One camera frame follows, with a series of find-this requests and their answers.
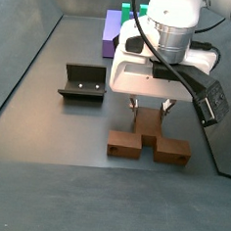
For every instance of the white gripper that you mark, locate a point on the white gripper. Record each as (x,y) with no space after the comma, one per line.
(132,73)

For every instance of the black angle fixture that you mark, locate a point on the black angle fixture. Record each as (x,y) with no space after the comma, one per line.
(86,82)

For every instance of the brown T-shaped block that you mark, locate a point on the brown T-shaped block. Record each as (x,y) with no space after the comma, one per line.
(148,132)

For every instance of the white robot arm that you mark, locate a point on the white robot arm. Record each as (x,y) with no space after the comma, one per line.
(174,13)

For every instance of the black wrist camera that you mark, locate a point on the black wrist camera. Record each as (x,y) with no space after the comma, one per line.
(210,102)

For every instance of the purple base block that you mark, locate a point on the purple base block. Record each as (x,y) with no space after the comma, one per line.
(111,30)

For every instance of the green U-shaped block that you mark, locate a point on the green U-shaped block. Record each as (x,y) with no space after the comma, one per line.
(125,11)

